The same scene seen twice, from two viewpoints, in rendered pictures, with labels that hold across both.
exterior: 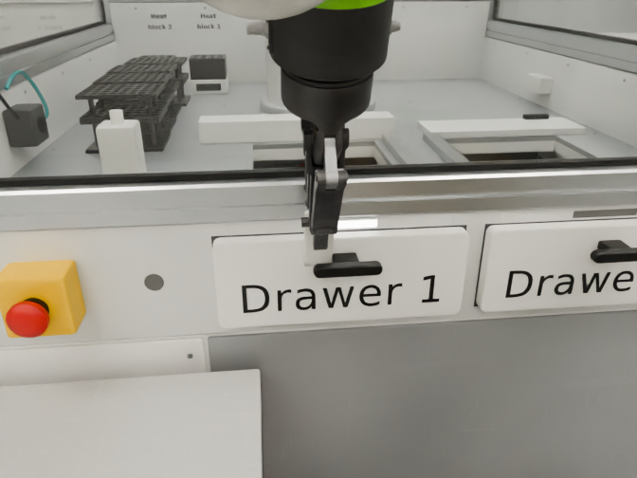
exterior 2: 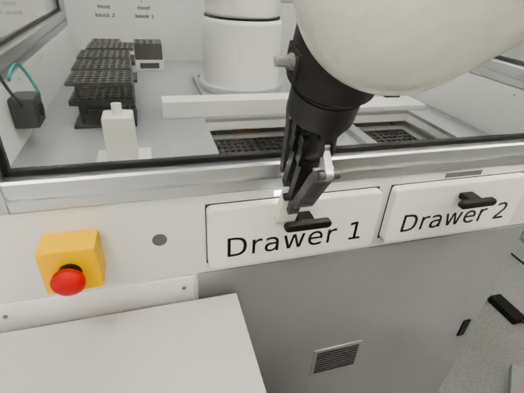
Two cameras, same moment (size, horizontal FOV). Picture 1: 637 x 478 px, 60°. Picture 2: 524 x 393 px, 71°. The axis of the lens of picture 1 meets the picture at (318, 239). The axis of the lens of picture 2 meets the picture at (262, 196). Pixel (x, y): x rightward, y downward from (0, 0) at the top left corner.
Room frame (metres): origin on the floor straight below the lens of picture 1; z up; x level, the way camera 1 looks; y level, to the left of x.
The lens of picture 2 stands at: (0.10, 0.13, 1.22)
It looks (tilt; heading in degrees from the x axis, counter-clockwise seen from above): 31 degrees down; 348
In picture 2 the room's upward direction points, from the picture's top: 4 degrees clockwise
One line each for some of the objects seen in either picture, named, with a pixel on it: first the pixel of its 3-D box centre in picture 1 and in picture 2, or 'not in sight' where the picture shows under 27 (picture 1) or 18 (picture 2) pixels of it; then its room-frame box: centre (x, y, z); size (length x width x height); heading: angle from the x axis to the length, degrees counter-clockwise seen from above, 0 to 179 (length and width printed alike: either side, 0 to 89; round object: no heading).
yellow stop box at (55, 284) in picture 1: (41, 300); (72, 262); (0.51, 0.30, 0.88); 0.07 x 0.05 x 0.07; 96
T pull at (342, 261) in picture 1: (346, 264); (305, 220); (0.53, -0.03, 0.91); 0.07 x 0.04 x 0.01; 96
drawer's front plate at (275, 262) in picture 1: (341, 277); (296, 227); (0.56, -0.03, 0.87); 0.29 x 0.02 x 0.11; 96
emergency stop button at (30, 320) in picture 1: (29, 317); (69, 279); (0.47, 0.30, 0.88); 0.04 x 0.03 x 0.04; 96
